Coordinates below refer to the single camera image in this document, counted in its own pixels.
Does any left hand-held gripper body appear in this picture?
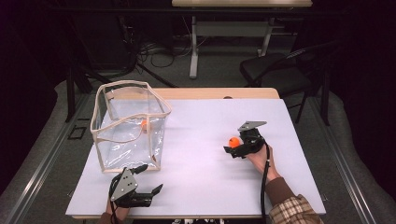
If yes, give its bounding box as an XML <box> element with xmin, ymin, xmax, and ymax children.
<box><xmin>108</xmin><ymin>167</ymin><xmax>154</xmax><ymax>209</ymax></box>

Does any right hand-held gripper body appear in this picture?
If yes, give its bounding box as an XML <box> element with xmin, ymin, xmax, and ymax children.
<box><xmin>233</xmin><ymin>120</ymin><xmax>268</xmax><ymax>159</ymax></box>

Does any transparent bag with beige trim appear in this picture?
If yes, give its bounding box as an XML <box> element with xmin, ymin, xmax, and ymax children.
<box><xmin>90</xmin><ymin>79</ymin><xmax>173</xmax><ymax>174</ymax></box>

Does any person's right hand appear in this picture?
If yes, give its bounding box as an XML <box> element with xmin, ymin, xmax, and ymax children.
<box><xmin>246</xmin><ymin>144</ymin><xmax>281</xmax><ymax>183</ymax></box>

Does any person's left hand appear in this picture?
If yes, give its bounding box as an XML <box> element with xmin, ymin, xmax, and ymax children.
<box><xmin>106</xmin><ymin>202</ymin><xmax>130</xmax><ymax>221</ymax></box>

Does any white table cover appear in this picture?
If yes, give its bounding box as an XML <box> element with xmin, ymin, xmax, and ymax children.
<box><xmin>65</xmin><ymin>98</ymin><xmax>327</xmax><ymax>217</ymax></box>

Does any black folding chair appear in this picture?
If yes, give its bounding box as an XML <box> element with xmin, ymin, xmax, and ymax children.
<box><xmin>239</xmin><ymin>40</ymin><xmax>344</xmax><ymax>125</ymax></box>

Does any white-legged desk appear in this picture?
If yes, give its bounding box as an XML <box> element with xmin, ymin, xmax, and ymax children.
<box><xmin>171</xmin><ymin>0</ymin><xmax>313</xmax><ymax>79</ymax></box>

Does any black metal stand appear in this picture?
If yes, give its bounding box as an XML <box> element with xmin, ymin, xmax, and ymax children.
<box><xmin>64</xmin><ymin>18</ymin><xmax>94</xmax><ymax>123</ymax></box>

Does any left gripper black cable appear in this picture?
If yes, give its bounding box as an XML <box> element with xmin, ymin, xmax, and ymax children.
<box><xmin>108</xmin><ymin>175</ymin><xmax>121</xmax><ymax>224</ymax></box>

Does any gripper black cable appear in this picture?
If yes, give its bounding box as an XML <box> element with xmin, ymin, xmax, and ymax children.
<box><xmin>260</xmin><ymin>142</ymin><xmax>272</xmax><ymax>224</ymax></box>
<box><xmin>108</xmin><ymin>175</ymin><xmax>121</xmax><ymax>224</ymax></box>

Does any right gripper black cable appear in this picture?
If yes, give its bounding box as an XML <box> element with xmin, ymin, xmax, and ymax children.
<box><xmin>260</xmin><ymin>142</ymin><xmax>272</xmax><ymax>224</ymax></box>

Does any black floor socket frame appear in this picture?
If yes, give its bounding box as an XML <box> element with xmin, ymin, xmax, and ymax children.
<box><xmin>67</xmin><ymin>125</ymin><xmax>88</xmax><ymax>141</ymax></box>

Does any metal floor rail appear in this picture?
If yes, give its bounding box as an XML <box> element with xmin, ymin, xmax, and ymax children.
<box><xmin>307</xmin><ymin>96</ymin><xmax>377</xmax><ymax>224</ymax></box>
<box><xmin>4</xmin><ymin>92</ymin><xmax>94</xmax><ymax>224</ymax></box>

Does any bundle of floor cables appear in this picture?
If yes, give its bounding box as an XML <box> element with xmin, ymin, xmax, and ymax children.
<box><xmin>136</xmin><ymin>32</ymin><xmax>195</xmax><ymax>69</ymax></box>

